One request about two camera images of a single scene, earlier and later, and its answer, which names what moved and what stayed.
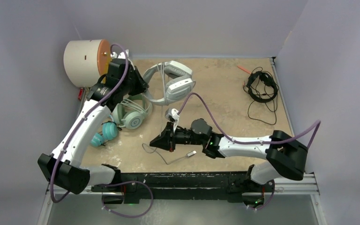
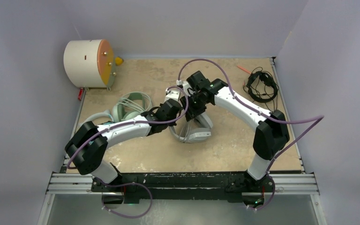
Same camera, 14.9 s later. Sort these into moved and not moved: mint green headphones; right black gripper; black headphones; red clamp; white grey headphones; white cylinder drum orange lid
Moved: right black gripper; white grey headphones
Not moved: white cylinder drum orange lid; mint green headphones; black headphones; red clamp
